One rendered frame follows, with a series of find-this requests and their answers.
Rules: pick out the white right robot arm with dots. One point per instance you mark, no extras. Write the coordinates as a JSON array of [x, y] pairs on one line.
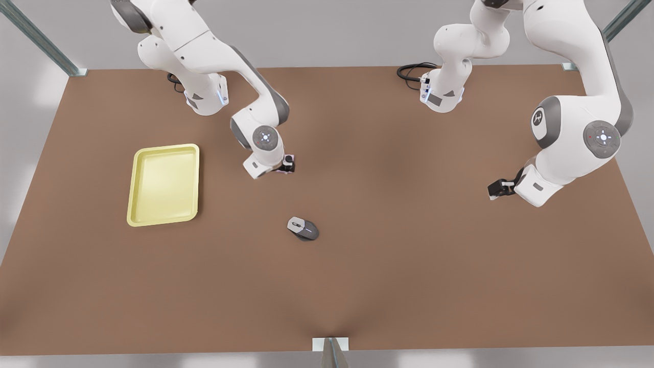
[[204, 46]]

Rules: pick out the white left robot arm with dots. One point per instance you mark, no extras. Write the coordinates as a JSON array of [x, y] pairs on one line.
[[572, 128]]

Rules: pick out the grey computer mouse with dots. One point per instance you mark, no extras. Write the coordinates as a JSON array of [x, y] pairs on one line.
[[303, 228]]

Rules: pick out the yellow rectangular tray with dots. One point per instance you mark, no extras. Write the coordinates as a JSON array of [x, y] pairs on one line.
[[163, 185]]

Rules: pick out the silver frame post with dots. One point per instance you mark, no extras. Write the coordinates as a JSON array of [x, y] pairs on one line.
[[332, 351], [38, 36], [610, 28]]

